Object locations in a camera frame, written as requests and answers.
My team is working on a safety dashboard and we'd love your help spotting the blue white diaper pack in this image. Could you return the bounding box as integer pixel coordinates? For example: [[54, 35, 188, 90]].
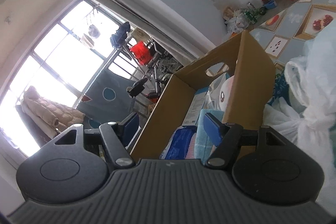
[[159, 126, 197, 160]]

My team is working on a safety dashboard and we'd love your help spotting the teal checked towel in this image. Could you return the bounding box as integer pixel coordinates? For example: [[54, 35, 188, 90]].
[[194, 109, 224, 163]]

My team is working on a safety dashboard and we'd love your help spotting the blue white medicine box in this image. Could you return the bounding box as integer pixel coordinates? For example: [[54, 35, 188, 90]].
[[182, 87, 209, 127]]

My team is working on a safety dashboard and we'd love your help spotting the red bag on rack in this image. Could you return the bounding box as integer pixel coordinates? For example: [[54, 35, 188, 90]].
[[130, 41, 153, 65]]

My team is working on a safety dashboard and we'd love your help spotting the white plastic shopping bag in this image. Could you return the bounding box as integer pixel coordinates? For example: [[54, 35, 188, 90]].
[[262, 25, 336, 169]]

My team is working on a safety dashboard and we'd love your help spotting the pink plush pig toy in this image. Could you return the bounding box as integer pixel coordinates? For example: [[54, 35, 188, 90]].
[[219, 76, 234, 112]]

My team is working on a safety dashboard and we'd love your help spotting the brown cardboard box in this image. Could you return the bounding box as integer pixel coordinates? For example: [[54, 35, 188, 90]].
[[130, 31, 275, 161]]

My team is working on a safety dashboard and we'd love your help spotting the beige puffer jacket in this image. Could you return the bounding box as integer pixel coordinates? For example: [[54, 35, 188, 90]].
[[21, 86, 85, 139]]

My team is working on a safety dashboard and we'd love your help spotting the pink knitted cloth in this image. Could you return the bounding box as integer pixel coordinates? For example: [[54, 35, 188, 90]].
[[185, 133, 197, 159]]

